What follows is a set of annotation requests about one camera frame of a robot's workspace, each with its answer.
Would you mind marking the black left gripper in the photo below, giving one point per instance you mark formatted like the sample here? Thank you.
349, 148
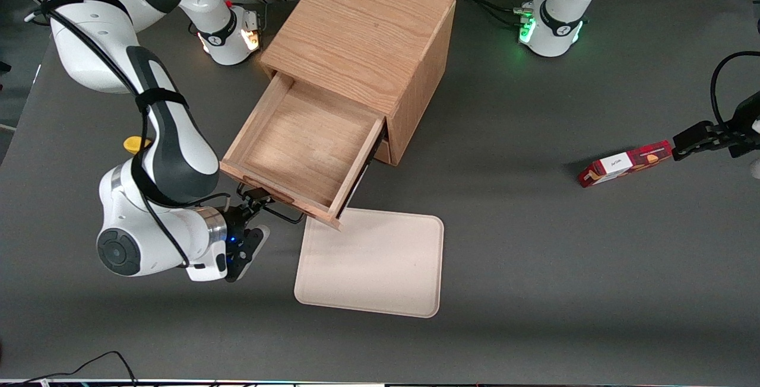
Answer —
746, 121

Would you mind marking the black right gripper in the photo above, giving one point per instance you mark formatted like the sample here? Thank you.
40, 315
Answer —
236, 219

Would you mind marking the wooden drawer with tray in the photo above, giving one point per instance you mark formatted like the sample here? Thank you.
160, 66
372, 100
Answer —
303, 143

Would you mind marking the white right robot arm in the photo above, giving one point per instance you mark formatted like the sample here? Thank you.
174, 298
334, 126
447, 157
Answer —
178, 138

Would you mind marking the wooden drawer front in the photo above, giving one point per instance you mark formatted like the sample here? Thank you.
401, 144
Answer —
386, 152

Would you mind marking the wooden drawer cabinet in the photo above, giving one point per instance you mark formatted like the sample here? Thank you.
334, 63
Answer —
356, 19

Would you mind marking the red tartan shortbread cookie box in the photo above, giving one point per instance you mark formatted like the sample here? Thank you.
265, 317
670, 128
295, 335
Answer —
617, 165

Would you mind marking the beige plastic tray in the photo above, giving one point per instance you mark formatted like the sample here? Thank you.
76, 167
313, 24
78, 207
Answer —
368, 262

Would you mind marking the yellow lemon toy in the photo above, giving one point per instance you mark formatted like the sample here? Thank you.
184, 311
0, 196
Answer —
133, 144

